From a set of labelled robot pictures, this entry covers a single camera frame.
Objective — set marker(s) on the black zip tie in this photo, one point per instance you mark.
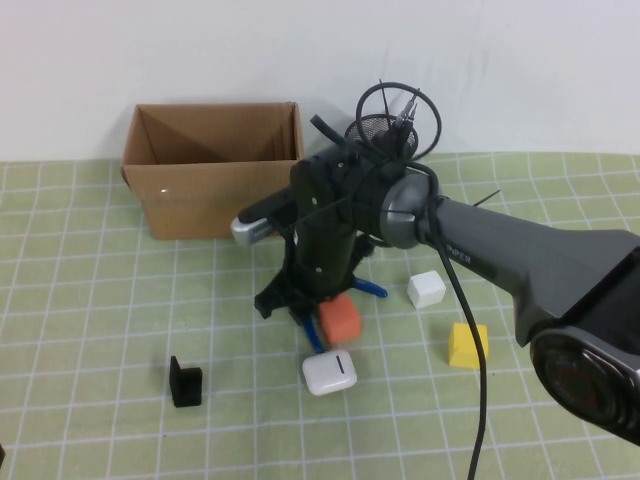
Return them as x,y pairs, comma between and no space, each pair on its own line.
487,197
386,100

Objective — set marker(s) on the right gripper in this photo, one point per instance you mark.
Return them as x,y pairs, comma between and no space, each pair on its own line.
325,260

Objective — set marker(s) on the black mesh pen holder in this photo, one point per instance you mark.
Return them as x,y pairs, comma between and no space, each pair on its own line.
365,127

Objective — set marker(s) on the black L-shaped bracket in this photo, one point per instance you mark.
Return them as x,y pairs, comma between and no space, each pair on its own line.
182,385

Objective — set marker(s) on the white earbuds case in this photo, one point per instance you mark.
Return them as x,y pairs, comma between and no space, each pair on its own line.
325,375

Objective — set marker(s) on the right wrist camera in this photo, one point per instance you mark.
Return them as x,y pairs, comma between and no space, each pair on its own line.
255,222

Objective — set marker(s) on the green checked tablecloth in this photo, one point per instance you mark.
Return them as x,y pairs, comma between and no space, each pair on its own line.
100,300

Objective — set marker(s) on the brown cardboard box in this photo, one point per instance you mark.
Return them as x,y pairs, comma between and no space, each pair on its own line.
200,205

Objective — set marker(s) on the white foam block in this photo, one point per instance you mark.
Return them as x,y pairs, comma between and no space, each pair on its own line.
425,290

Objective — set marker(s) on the orange foam block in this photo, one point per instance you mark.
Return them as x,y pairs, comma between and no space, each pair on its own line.
342,322

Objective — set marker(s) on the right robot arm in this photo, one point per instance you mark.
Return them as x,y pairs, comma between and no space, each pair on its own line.
525,250

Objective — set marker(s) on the yellow foam block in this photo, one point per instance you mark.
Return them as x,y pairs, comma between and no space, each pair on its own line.
465,347

